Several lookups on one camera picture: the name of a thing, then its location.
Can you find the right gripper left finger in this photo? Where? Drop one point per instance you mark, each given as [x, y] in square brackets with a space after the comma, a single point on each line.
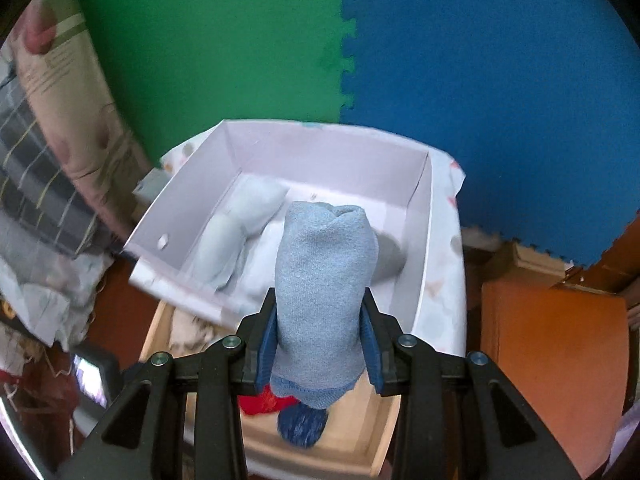
[140, 436]

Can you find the wooden top drawer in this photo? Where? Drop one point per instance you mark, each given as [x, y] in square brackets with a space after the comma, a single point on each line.
[353, 445]

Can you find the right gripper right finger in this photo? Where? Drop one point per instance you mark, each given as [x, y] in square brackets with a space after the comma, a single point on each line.
[460, 417]

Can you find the orange wooden furniture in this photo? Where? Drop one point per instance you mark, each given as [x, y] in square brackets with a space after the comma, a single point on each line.
[565, 349]

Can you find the floral pink curtain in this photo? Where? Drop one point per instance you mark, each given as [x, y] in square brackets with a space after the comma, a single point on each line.
[66, 89]

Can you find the navy patterned underwear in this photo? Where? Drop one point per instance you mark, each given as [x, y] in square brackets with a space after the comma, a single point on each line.
[301, 425]

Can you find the light blue knit sock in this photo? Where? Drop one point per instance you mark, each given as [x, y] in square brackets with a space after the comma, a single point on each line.
[325, 263]

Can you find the red embroidered underwear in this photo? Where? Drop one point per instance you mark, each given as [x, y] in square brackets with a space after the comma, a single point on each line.
[264, 403]

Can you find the white XINCCI shoe box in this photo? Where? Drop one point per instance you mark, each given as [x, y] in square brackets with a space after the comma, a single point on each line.
[206, 169]

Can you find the long pale blue garment roll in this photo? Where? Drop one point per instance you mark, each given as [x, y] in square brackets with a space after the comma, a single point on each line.
[220, 250]

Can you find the white garment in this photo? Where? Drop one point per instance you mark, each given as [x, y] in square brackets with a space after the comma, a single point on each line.
[255, 274]

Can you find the white floral bedsheet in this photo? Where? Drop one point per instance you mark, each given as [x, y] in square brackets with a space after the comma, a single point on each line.
[52, 294]

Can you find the plaid grey blanket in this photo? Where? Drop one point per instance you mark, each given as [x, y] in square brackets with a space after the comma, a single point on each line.
[34, 189]

